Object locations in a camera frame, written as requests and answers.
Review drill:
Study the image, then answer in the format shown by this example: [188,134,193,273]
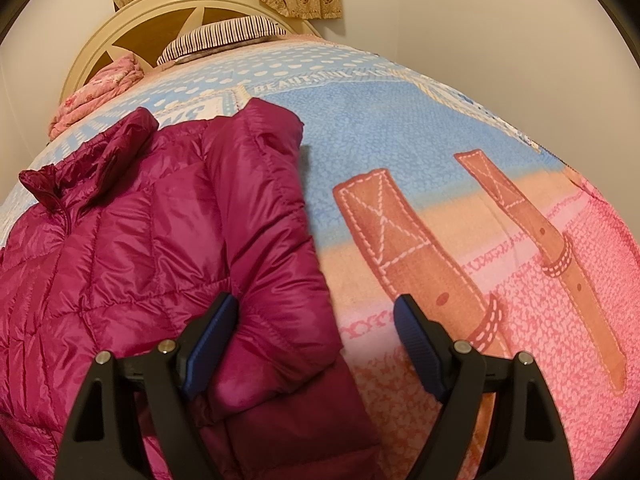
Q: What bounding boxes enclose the magenta puffer jacket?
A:
[1,99,383,479]

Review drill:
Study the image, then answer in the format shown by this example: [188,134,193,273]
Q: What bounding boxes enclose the blue pink printed bedspread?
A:
[1,37,639,479]

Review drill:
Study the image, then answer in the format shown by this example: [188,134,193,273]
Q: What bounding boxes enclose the folded pink blanket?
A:
[48,52,144,141]

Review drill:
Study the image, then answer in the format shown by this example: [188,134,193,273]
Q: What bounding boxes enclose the cream wooden headboard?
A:
[60,0,319,100]

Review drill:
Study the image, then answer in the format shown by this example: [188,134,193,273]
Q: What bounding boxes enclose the striped pillow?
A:
[156,15,288,65]

